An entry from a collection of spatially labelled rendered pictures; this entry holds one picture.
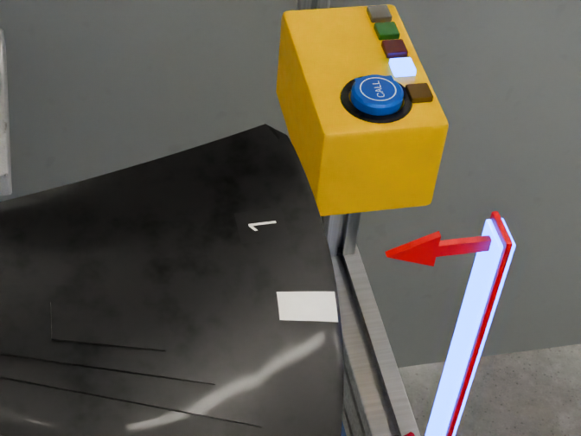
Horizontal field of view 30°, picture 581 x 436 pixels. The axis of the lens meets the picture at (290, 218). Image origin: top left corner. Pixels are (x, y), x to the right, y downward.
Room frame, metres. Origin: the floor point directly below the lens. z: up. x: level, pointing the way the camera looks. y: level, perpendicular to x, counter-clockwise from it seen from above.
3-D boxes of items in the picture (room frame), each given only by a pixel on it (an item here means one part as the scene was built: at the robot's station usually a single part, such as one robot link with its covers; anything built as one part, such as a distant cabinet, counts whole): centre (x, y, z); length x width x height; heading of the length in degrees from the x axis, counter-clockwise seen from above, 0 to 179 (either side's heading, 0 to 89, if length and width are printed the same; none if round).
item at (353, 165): (0.70, -0.04, 1.02); 0.16 x 0.10 x 0.11; 16
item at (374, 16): (0.76, -0.06, 1.08); 0.02 x 0.02 x 0.01; 16
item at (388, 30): (0.74, -0.06, 1.08); 0.02 x 0.02 x 0.01; 16
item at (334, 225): (0.70, -0.04, 0.92); 0.03 x 0.03 x 0.12; 16
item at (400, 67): (0.69, -0.08, 1.08); 0.02 x 0.02 x 0.01; 16
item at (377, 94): (0.65, -0.06, 1.08); 0.04 x 0.04 x 0.02
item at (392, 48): (0.71, -0.07, 1.08); 0.02 x 0.02 x 0.01; 16
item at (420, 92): (0.66, -0.09, 1.08); 0.02 x 0.02 x 0.01; 16
